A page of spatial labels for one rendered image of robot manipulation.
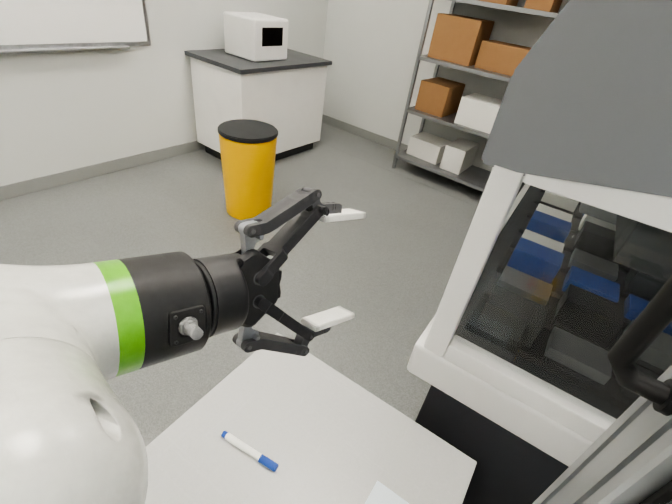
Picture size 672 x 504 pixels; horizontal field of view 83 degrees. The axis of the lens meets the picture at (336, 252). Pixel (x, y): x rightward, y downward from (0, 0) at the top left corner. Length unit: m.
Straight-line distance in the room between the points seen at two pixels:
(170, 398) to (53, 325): 1.67
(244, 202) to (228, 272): 2.54
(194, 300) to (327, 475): 0.64
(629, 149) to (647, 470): 0.43
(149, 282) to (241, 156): 2.42
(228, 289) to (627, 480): 0.34
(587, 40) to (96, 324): 0.63
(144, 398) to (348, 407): 1.18
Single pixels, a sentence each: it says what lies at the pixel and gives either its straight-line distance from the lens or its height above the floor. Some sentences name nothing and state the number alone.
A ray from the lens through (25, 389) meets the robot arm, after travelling 0.23.
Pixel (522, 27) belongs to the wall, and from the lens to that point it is 4.18.
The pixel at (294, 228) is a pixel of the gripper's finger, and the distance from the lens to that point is 0.41.
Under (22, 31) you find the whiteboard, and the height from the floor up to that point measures 1.05.
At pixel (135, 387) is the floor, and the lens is 2.01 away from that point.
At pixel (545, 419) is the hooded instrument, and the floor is 0.90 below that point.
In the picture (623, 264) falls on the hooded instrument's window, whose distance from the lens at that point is 0.76.
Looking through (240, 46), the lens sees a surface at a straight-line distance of 3.80.
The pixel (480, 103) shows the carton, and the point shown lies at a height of 0.84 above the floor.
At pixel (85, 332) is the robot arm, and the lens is 0.31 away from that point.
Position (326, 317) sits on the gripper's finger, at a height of 1.23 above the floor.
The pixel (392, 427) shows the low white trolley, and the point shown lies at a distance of 0.98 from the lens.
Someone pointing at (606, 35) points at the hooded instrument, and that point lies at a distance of 0.65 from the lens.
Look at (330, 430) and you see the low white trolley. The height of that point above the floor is 0.76.
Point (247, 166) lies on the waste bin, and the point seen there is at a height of 0.46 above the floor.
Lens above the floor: 1.58
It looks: 36 degrees down
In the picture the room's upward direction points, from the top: 9 degrees clockwise
